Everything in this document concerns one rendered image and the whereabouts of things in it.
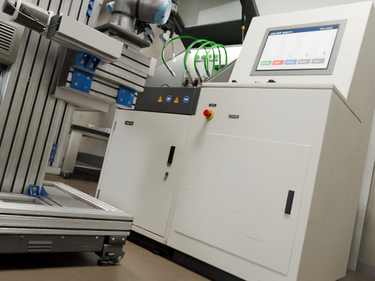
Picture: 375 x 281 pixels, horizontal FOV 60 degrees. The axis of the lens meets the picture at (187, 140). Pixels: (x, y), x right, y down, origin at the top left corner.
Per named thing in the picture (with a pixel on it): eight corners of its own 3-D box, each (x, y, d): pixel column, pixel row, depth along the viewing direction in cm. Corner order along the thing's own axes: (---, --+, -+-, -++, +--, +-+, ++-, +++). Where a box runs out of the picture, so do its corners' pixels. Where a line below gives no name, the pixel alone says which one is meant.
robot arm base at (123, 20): (113, 26, 146) (118, 5, 146) (97, 32, 157) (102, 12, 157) (140, 40, 156) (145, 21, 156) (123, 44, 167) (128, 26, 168)
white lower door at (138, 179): (93, 207, 218) (117, 108, 223) (96, 208, 220) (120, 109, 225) (162, 237, 176) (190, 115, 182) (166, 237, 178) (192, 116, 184)
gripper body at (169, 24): (155, 27, 201) (160, 9, 202) (165, 33, 207) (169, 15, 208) (164, 26, 196) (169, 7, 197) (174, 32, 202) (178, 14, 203)
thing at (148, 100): (119, 108, 223) (125, 86, 224) (124, 110, 226) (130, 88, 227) (189, 114, 183) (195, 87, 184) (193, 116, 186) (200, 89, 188)
